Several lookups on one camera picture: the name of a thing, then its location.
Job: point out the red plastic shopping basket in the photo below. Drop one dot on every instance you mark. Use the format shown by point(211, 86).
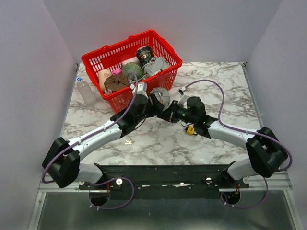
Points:
point(116, 55)

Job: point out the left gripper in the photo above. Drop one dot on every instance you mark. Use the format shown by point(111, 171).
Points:
point(158, 106)

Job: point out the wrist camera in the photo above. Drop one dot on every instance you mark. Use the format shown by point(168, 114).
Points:
point(140, 88)
point(183, 97)

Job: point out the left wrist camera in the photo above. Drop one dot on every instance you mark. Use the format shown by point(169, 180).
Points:
point(140, 88)

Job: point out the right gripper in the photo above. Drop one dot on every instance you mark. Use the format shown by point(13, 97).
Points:
point(170, 114)

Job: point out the clear plastic water bottle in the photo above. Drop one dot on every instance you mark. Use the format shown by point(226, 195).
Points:
point(85, 91)

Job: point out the pink small box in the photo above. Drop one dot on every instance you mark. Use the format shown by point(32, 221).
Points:
point(117, 71)

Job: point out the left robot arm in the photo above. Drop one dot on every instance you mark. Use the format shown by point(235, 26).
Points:
point(63, 160)

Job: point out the yellow black padlock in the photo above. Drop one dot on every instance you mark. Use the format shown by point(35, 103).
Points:
point(190, 130)

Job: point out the green round melon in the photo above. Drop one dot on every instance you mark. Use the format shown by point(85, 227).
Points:
point(130, 68)

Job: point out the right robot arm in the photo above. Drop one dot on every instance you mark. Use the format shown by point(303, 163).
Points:
point(265, 155)

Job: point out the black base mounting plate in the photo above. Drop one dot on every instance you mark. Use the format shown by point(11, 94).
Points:
point(164, 182)

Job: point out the brown fabric pouch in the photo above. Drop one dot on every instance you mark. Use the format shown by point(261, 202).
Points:
point(116, 82)

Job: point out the grey taped cylinder roll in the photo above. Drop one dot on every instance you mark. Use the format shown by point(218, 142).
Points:
point(162, 95)

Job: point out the grey wrapped bundle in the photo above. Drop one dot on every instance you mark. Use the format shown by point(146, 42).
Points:
point(155, 67)

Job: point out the black printed can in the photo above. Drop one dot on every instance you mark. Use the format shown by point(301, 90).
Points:
point(145, 55)

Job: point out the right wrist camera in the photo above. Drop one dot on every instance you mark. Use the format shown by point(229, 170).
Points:
point(183, 97)

